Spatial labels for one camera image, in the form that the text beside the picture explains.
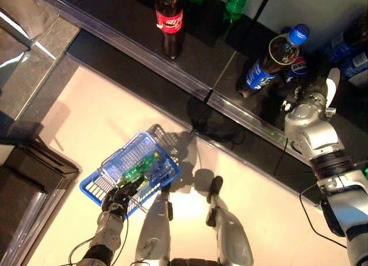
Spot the dark wooden cabinet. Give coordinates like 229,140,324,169
0,110,81,266

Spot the robot dark waist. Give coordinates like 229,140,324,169
169,257,221,266

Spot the robot left hand black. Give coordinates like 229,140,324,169
100,175,147,221

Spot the blue plastic shopping basket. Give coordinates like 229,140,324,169
79,130,181,218

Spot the small Pepsi bottle blue cap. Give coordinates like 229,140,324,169
324,17,368,65
236,23,311,99
338,51,368,81
280,51,320,88

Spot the clear plastic price rail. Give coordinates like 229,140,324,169
28,0,213,102
206,89,314,160

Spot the Coca-Cola bottle red cap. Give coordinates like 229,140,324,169
154,0,185,60

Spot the grey metal floor ledge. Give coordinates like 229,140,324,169
0,5,82,137

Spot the dark metal shelf board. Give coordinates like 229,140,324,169
208,6,368,169
186,98,323,205
66,28,202,134
40,0,239,101

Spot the robot leg silver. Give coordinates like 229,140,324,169
205,175,254,266
134,188,174,266

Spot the black cable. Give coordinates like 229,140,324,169
273,139,347,249

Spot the robot left leg silver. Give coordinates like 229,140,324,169
134,188,174,266

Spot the robot right hand black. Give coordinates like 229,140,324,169
294,75,328,102

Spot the robot right leg silver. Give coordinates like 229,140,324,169
205,175,254,266

